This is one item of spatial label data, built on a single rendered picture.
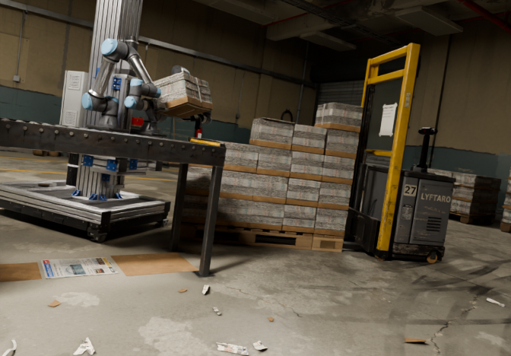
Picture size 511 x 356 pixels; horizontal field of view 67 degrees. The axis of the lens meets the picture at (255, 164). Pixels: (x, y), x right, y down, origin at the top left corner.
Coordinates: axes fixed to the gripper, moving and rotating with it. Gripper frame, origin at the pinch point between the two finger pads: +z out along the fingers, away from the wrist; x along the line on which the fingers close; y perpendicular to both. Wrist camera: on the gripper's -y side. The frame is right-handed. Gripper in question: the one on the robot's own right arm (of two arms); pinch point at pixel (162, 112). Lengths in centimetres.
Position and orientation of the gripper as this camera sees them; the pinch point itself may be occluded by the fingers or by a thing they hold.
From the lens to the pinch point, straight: 289.5
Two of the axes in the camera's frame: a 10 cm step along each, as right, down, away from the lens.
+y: -2.1, -9.7, 0.9
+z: 3.9, 0.0, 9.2
